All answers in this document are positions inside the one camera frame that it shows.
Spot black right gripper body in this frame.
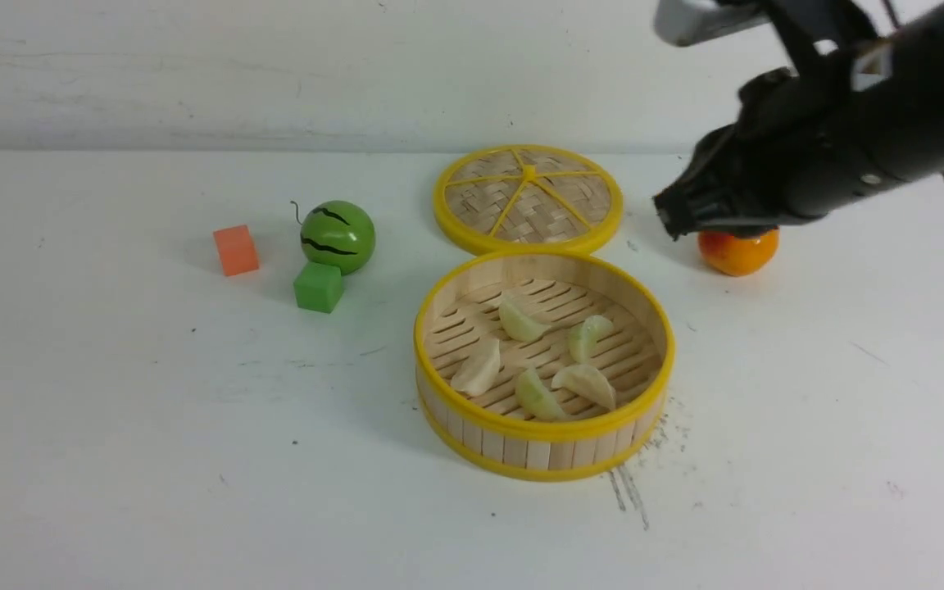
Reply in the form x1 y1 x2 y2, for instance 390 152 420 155
653 67 842 239

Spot white pleated dumpling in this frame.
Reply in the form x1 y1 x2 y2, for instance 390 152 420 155
551 365 618 411

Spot pale green dumpling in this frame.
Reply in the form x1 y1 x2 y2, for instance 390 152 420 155
498 298 551 343

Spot green translucent dumpling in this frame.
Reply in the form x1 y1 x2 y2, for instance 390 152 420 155
515 367 570 422

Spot white dumpling front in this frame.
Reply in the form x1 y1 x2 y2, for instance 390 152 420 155
450 336 502 398

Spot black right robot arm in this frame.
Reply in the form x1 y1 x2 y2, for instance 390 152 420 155
653 1 944 239

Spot woven bamboo steamer lid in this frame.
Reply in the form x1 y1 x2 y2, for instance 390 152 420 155
432 144 624 256

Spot bamboo steamer tray yellow rim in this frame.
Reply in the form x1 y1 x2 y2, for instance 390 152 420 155
413 249 677 482

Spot orange toy pear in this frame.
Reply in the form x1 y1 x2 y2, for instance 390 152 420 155
697 229 780 277

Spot green toy watermelon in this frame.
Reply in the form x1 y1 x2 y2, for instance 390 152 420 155
291 199 377 275

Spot green foam cube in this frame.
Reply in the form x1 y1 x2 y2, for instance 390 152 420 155
293 261 344 314

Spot orange foam cube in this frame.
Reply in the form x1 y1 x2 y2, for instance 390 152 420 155
213 225 260 277

